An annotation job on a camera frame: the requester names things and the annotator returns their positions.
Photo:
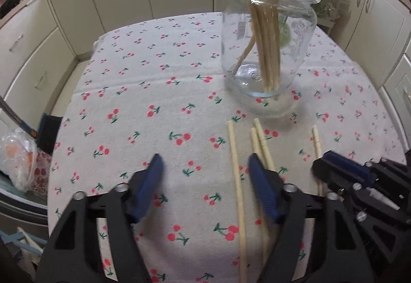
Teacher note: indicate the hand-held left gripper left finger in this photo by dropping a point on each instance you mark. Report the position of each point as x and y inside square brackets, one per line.
[147, 186]

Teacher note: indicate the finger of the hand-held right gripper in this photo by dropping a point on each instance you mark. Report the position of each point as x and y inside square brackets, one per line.
[330, 177]
[346, 164]

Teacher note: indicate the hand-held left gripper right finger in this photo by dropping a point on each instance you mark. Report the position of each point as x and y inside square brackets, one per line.
[263, 186]

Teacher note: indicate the clear glass jar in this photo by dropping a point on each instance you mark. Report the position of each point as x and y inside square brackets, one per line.
[237, 55]

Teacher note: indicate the bundle of wooden chopsticks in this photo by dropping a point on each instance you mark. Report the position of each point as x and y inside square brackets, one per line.
[268, 45]

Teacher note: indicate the cherry print tablecloth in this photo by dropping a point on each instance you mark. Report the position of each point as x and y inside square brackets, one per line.
[144, 83]

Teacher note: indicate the floral print container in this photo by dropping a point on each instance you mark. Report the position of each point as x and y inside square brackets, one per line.
[41, 170]

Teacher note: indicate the dark dustpan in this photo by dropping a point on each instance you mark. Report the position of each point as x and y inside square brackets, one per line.
[49, 132]

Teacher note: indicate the plastic bag with oranges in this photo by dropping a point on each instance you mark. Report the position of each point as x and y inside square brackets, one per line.
[17, 157]

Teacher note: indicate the cream cabinet doors and drawers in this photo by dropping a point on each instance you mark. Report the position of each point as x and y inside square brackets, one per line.
[379, 13]

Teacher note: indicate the grey blue mop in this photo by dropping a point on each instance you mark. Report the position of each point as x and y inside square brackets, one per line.
[9, 112]

